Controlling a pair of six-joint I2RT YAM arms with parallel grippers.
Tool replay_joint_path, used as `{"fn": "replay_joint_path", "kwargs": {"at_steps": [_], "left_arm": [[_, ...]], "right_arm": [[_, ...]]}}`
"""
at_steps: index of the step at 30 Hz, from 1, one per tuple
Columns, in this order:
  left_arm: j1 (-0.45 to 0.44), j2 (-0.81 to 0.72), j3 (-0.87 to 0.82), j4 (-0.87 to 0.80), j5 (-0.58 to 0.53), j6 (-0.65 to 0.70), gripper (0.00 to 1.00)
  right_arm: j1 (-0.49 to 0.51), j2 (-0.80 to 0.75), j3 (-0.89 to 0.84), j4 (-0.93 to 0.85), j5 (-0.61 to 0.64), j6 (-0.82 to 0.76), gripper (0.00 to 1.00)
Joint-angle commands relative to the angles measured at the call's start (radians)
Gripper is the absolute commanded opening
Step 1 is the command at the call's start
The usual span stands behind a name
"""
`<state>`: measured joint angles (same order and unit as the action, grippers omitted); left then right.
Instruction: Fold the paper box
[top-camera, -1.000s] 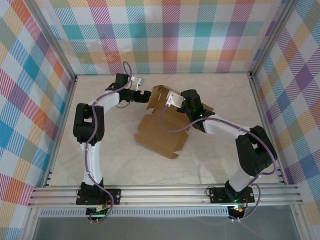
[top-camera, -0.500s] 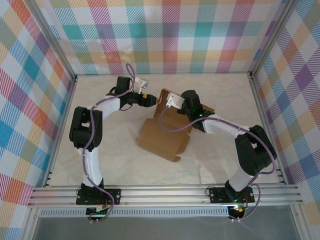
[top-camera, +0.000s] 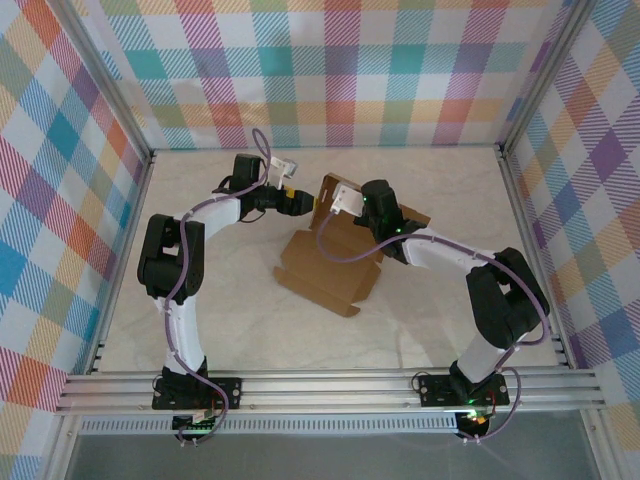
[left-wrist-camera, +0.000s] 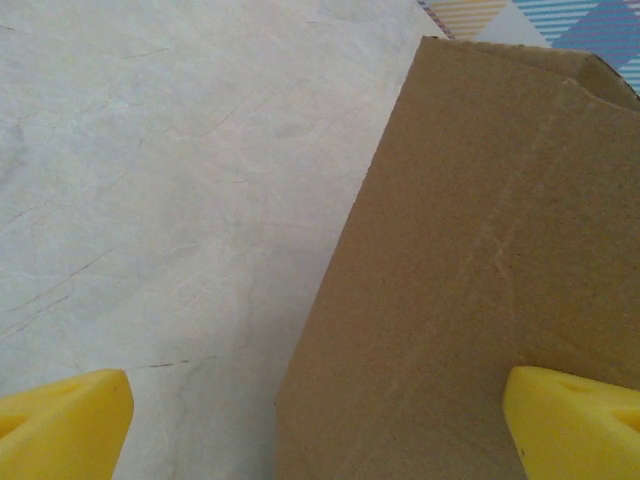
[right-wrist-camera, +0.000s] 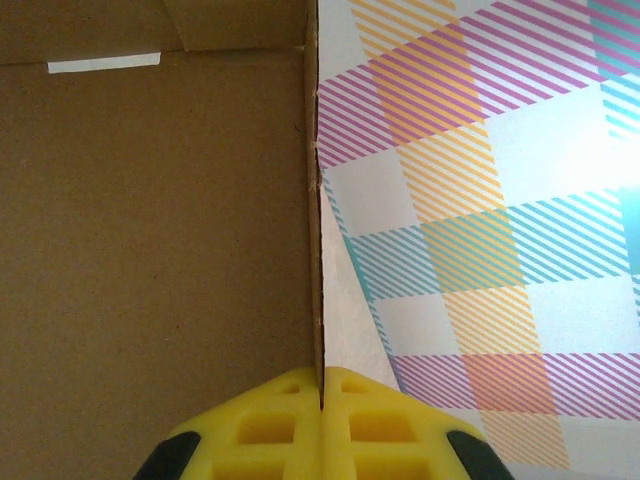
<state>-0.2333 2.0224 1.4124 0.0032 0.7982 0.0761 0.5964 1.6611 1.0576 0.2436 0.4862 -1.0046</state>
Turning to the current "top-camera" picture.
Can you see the aluminium corner post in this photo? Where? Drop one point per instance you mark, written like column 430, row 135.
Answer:
column 100, row 80
column 545, row 75

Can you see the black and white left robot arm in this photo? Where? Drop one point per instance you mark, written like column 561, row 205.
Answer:
column 185, row 330

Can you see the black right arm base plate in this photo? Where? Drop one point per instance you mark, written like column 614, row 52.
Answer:
column 435, row 392

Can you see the brown cardboard box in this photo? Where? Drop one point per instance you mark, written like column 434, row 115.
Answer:
column 320, row 270

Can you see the aluminium frame leg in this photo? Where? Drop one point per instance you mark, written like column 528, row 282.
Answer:
column 602, row 450
column 60, row 450

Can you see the aluminium side rail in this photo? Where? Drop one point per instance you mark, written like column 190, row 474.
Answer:
column 525, row 240
column 132, row 235

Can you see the long aluminium mounting rail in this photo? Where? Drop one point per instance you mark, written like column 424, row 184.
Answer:
column 325, row 392

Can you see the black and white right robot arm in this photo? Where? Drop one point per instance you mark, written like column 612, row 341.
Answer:
column 500, row 310

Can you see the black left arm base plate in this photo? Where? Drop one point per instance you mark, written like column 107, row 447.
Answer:
column 230, row 392

